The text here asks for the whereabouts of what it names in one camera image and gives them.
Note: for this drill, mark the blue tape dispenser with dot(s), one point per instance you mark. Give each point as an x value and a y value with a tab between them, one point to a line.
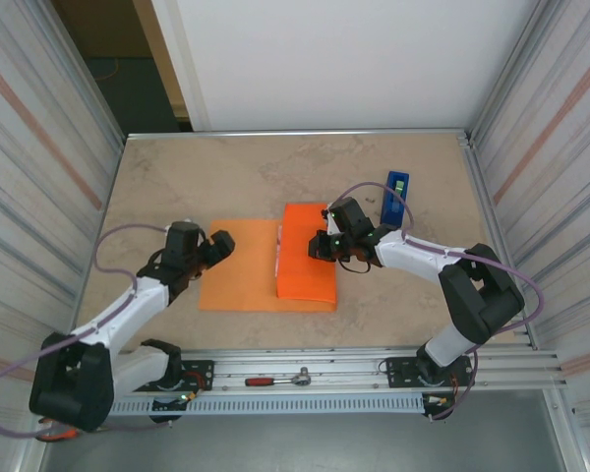
391	211

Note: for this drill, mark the green tape roll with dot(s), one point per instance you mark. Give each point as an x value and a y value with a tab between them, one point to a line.
399	187

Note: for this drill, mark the orange wrapping paper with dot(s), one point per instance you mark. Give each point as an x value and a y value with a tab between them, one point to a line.
300	280

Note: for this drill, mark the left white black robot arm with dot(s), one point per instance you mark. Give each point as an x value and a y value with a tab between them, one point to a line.
71	383

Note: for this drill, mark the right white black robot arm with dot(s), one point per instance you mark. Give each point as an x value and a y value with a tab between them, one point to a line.
482	295

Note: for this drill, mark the yellow power connector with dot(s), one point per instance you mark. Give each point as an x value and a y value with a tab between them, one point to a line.
191	395
442	400

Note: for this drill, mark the narrow aluminium frame rail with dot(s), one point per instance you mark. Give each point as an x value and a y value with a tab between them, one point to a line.
300	133

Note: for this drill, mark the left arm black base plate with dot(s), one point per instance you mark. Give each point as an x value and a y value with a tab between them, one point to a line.
207	366

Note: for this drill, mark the aluminium side frame rail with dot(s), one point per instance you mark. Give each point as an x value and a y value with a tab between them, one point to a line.
489	196

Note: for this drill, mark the wide aluminium frame rail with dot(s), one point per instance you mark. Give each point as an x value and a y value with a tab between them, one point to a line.
349	366

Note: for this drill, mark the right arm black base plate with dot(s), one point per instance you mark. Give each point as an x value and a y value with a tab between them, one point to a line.
398	373

